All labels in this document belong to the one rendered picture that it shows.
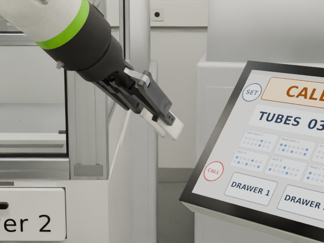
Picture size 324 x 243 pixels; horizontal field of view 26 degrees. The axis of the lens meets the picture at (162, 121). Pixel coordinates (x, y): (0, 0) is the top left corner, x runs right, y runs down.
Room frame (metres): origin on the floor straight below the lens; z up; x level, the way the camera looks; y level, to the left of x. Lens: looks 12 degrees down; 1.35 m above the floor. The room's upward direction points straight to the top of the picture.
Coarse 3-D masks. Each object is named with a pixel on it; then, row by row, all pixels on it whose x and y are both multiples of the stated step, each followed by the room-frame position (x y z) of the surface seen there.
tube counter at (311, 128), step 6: (312, 114) 1.18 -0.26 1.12; (318, 114) 1.18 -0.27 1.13; (312, 120) 1.18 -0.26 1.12; (318, 120) 1.17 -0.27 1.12; (306, 126) 1.17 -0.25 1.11; (312, 126) 1.17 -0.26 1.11; (318, 126) 1.16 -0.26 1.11; (306, 132) 1.16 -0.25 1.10; (312, 132) 1.16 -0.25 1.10; (318, 132) 1.15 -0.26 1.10
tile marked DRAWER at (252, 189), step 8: (232, 176) 1.18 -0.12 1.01; (240, 176) 1.17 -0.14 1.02; (248, 176) 1.17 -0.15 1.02; (256, 176) 1.16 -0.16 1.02; (232, 184) 1.17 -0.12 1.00; (240, 184) 1.16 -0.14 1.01; (248, 184) 1.15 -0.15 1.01; (256, 184) 1.15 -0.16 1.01; (264, 184) 1.14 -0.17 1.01; (272, 184) 1.13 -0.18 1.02; (224, 192) 1.17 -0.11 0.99; (232, 192) 1.16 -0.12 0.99; (240, 192) 1.15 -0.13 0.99; (248, 192) 1.14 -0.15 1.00; (256, 192) 1.13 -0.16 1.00; (264, 192) 1.13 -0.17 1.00; (272, 192) 1.12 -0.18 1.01; (248, 200) 1.13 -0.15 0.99; (256, 200) 1.12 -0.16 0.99; (264, 200) 1.12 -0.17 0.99
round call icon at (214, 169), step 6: (210, 162) 1.23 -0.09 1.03; (216, 162) 1.22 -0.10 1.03; (222, 162) 1.22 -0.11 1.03; (204, 168) 1.23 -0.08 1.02; (210, 168) 1.22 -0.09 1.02; (216, 168) 1.22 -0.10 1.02; (222, 168) 1.21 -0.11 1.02; (204, 174) 1.22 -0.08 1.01; (210, 174) 1.21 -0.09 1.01; (216, 174) 1.21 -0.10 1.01; (222, 174) 1.20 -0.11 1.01; (204, 180) 1.21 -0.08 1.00; (210, 180) 1.20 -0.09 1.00; (216, 180) 1.20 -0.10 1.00
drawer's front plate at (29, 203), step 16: (0, 192) 1.38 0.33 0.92; (16, 192) 1.38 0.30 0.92; (32, 192) 1.38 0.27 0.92; (48, 192) 1.38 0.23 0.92; (64, 192) 1.39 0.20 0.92; (16, 208) 1.38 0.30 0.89; (32, 208) 1.38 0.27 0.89; (48, 208) 1.38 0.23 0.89; (64, 208) 1.38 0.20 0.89; (0, 224) 1.38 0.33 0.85; (16, 224) 1.38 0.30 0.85; (32, 224) 1.38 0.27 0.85; (48, 224) 1.38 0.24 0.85; (64, 224) 1.38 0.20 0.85; (0, 240) 1.38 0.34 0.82; (16, 240) 1.38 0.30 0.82; (32, 240) 1.38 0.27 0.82; (48, 240) 1.38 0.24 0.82
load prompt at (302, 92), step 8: (272, 80) 1.29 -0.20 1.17; (280, 80) 1.28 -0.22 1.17; (288, 80) 1.27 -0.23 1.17; (296, 80) 1.26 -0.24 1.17; (304, 80) 1.25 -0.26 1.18; (272, 88) 1.27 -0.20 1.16; (280, 88) 1.26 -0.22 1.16; (288, 88) 1.25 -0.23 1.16; (296, 88) 1.24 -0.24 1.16; (304, 88) 1.23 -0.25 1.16; (312, 88) 1.22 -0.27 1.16; (320, 88) 1.21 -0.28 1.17; (264, 96) 1.27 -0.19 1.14; (272, 96) 1.26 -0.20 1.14; (280, 96) 1.25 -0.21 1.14; (288, 96) 1.24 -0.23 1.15; (296, 96) 1.23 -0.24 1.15; (304, 96) 1.22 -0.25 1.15; (312, 96) 1.21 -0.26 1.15; (320, 96) 1.20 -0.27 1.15; (296, 104) 1.22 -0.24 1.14; (304, 104) 1.21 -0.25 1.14; (312, 104) 1.20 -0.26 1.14; (320, 104) 1.19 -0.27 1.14
